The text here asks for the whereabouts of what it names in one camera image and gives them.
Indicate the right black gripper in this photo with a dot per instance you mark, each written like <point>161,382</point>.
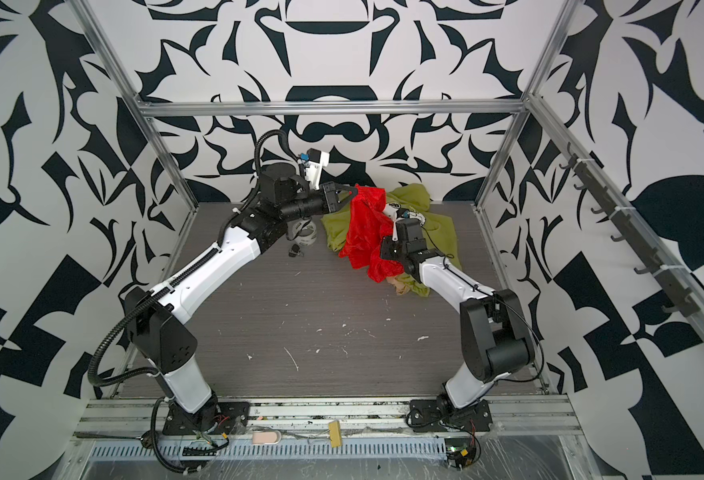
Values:
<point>388,246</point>

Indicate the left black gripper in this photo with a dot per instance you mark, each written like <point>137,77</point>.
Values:
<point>328,197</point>

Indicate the red cloth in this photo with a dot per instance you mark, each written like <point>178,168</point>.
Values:
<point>369,225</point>

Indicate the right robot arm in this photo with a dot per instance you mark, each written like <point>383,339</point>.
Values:
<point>496,341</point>

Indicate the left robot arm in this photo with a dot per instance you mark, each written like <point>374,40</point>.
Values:
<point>157,324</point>

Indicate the beige cloth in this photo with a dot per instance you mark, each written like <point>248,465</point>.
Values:
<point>402,284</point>

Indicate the green printed t-shirt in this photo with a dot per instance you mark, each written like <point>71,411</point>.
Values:
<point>440,229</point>

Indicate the clear tape roll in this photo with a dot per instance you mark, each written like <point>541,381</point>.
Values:
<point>303,232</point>

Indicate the small black grey object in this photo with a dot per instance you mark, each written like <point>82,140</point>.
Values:
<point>295,251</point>

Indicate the yellow block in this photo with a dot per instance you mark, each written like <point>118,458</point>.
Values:
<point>335,434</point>

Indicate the small electronics board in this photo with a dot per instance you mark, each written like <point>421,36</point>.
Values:
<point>461,453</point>

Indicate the pink eraser block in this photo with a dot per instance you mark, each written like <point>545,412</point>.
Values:
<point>266,437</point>

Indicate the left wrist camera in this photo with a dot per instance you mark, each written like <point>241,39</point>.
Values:
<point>311,166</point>

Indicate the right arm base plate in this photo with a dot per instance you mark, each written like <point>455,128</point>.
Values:
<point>439,415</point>

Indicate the aluminium cage frame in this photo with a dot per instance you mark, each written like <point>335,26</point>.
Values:
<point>530,104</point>

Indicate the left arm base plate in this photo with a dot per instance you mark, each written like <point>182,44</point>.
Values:
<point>220,418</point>

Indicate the white slotted cable duct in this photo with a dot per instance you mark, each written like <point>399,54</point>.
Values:
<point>304,449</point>

